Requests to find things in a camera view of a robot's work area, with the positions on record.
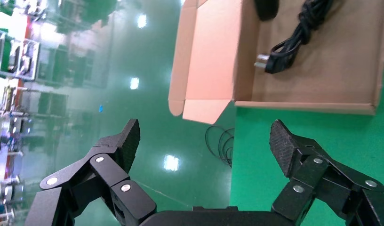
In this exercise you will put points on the open brown cardboard box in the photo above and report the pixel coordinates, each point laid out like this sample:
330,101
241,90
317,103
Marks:
335,78

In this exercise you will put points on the white storage rack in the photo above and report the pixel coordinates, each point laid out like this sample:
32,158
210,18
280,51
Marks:
14,56

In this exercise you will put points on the small blue floor scrap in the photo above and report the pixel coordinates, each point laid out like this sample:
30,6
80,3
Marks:
100,108

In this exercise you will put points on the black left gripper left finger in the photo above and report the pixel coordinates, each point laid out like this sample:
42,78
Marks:
111,187

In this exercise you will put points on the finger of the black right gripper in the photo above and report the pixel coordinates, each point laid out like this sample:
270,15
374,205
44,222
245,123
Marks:
266,9

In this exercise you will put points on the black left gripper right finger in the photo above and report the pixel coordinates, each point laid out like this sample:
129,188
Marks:
323,184

